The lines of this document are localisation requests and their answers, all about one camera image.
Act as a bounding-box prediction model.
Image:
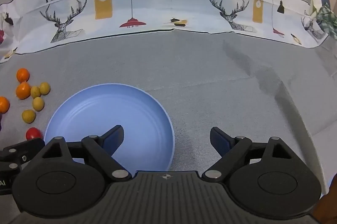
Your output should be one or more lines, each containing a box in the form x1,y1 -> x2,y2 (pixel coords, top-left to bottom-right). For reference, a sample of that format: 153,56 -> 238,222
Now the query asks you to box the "blue plate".
44,83 -> 175,171

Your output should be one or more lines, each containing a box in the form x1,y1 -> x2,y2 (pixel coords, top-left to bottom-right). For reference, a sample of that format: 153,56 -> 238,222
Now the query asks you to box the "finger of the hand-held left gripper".
0,138 -> 46,163
0,161 -> 22,175

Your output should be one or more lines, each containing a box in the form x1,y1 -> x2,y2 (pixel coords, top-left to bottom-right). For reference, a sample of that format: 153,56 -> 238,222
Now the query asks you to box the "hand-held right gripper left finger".
39,124 -> 132,182

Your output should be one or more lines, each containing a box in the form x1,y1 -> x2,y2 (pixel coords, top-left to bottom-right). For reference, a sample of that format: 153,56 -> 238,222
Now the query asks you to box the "orange mandarin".
16,82 -> 31,100
16,68 -> 30,82
0,97 -> 10,113

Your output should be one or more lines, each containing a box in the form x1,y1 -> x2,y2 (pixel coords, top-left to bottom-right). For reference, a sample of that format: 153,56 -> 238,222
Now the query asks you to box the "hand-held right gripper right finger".
202,126 -> 293,182

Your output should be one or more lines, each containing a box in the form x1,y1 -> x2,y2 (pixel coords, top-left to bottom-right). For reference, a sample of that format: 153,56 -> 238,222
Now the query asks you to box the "deer and lamp printed cloth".
0,0 -> 333,64

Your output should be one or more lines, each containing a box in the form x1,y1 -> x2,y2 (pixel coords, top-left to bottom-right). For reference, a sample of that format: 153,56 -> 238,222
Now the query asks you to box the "red cherry tomato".
26,127 -> 43,141

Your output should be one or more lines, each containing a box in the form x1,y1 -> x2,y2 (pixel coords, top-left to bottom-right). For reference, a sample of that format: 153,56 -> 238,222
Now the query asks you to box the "green checked cloth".
315,3 -> 337,39

